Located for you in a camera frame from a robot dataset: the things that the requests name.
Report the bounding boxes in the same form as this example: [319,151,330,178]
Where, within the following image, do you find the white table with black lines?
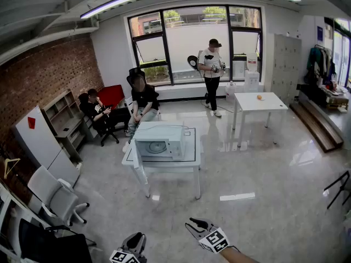
[121,127,202,200]

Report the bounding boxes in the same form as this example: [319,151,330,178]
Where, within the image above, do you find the white boxy appliance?
[232,60,247,81]

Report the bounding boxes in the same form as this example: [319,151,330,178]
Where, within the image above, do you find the clothes rack with garments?
[303,44,337,87]

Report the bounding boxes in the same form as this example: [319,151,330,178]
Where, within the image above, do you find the red cushion sofa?
[97,84,126,111]

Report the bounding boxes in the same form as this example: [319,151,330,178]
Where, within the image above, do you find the white cabinet with red sticker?
[12,105,81,187]

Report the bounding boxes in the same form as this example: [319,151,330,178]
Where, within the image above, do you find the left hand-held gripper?
[109,232,148,263]

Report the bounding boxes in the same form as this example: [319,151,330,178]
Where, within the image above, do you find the dark wooden step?
[290,100,345,153]

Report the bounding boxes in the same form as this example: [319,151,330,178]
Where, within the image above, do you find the clear water jug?
[225,81,237,102]

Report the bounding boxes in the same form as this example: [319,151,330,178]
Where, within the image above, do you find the black swivel office chair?
[78,93,120,147]

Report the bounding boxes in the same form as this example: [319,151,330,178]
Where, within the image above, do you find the black oval chair back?
[187,55,200,71]

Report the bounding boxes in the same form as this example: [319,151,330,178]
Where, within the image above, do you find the white water dispenser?
[244,53,261,93]

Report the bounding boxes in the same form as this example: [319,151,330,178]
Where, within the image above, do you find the grey wooden shelf desk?
[41,89,87,163]

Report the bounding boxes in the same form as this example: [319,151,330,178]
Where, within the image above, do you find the white office chair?
[27,165,90,227]

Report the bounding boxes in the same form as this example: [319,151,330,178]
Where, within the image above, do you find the wooden clothes hanger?
[3,157,21,180]

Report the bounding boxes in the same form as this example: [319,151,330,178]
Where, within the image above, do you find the black monitor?
[19,218,97,263]

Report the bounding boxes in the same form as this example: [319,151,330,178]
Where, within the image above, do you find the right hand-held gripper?
[185,217,230,254]

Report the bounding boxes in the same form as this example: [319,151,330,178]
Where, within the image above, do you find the black floor cable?
[200,92,235,113]

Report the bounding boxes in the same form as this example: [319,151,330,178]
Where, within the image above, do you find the black framed window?
[127,5,264,87]

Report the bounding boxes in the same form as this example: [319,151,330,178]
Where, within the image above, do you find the plain white square table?
[232,92,289,147]

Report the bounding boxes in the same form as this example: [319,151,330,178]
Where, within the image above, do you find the person's right forearm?
[220,245,260,263]

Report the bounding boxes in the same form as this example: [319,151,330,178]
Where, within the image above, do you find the black mesh high-back chair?
[126,67,160,98]

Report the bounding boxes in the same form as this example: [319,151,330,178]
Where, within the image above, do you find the black tripod stand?
[323,170,351,210]

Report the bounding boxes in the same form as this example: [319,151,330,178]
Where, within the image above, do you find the white appliance door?
[130,138,144,172]

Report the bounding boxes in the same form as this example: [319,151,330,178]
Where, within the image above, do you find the white microwave oven housing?
[133,121,186,161]

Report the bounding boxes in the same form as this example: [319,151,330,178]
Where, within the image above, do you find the grey metal lockers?
[270,33,302,106]

